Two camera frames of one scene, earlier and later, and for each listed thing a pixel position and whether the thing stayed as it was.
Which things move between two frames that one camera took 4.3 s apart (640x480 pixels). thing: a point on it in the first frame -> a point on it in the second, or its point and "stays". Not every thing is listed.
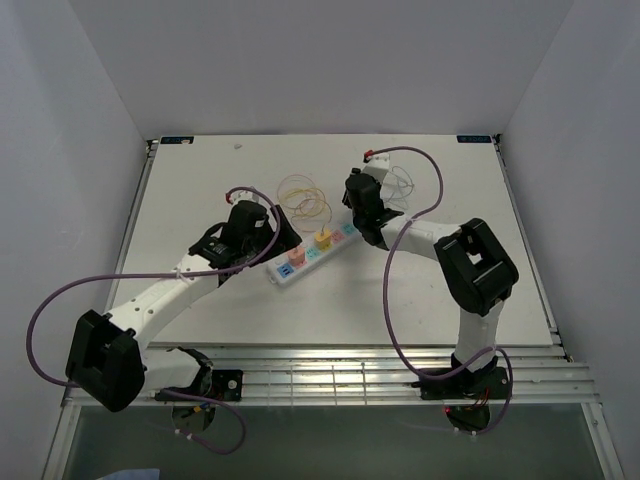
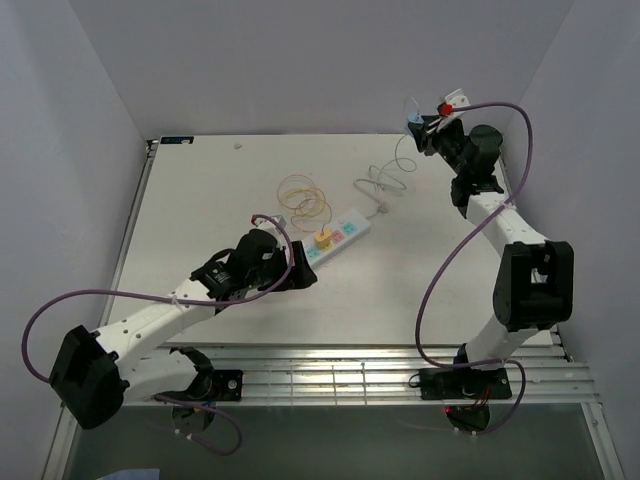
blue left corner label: x=176 y=139 stays
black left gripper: x=285 y=239 -> x=300 y=275
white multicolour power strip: x=297 y=264 stays
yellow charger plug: x=323 y=240 stays
